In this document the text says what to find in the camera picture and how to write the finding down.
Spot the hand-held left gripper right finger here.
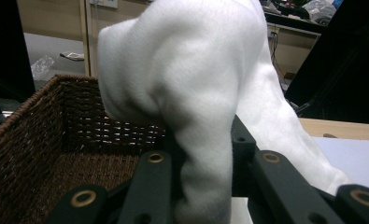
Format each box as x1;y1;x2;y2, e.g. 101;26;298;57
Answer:
231;114;346;224

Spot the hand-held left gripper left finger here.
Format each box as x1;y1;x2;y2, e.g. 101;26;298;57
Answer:
116;126;187;224

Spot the white baby shirt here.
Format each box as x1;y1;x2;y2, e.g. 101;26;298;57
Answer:
96;0;353;224

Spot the brown wicker basket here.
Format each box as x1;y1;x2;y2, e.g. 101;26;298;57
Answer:
0;73;175;224

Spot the flat grey floor item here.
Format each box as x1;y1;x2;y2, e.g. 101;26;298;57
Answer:
59;50;86;62

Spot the clear plastic wrapper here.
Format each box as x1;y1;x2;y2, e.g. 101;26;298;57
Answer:
30;54;56;81

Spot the clutter on dark shelf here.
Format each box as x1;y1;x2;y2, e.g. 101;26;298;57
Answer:
259;0;346;26

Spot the bundle of black cables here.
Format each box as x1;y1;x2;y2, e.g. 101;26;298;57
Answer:
266;27;287;82

